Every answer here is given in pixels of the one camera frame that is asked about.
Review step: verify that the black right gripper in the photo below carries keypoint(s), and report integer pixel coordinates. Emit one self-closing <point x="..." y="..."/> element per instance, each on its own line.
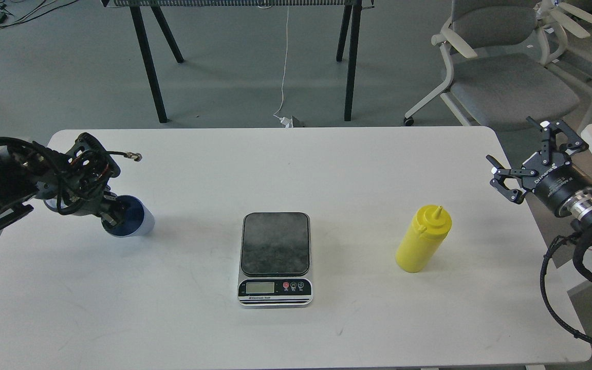
<point x="557" y="179"/>

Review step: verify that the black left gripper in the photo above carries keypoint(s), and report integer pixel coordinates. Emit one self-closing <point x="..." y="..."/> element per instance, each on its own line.
<point x="83" y="188"/>

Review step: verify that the blue plastic cup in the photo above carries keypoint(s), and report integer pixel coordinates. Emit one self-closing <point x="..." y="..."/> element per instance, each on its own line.
<point x="138" y="219"/>

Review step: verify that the yellow squeeze bottle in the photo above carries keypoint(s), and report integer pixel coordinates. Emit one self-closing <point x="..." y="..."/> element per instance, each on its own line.
<point x="429" y="227"/>

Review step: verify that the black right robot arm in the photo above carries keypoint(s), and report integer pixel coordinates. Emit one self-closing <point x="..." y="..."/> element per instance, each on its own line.
<point x="580" y="206"/>

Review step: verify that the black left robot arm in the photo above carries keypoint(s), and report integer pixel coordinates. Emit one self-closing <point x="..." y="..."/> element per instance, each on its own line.
<point x="27" y="170"/>

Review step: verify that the digital kitchen scale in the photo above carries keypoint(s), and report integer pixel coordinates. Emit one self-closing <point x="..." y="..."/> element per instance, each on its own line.
<point x="275" y="262"/>

